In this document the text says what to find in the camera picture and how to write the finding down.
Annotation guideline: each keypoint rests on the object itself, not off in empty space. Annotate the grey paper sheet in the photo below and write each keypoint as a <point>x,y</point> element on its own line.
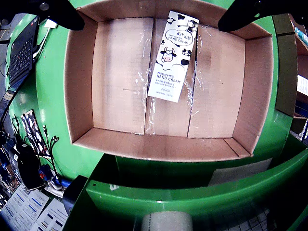
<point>240,172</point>

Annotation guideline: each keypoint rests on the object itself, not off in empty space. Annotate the printed white paper sheet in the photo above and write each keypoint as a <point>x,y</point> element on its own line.
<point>21,211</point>
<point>53,219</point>

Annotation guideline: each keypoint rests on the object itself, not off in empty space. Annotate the cow print card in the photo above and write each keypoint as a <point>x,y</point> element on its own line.
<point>33,130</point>

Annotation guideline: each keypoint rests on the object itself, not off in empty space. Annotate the cow print hand cream box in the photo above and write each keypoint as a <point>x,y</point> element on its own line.
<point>168,79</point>

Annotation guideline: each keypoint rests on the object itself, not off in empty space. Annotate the dark blue box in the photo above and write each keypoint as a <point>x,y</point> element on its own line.
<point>302,108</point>

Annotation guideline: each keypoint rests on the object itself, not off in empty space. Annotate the white power adapter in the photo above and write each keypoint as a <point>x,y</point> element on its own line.
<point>51,23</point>

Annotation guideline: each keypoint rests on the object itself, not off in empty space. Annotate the large cardboard tray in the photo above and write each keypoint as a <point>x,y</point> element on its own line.
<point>115,79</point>

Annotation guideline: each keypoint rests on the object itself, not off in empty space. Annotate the green metal cabinet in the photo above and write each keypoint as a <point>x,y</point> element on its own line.
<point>168,197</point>

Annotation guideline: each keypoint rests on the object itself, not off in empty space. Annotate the black laptop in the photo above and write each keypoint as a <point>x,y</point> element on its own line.
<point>21,55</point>

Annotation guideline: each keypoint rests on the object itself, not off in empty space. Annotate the cardboard box with tall boxes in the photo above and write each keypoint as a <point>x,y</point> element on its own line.
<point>285,77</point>

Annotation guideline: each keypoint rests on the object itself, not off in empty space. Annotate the black box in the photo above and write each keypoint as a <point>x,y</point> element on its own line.
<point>73,195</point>

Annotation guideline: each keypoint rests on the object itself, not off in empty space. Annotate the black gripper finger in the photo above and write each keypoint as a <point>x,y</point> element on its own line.
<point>243,14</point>
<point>62,14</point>

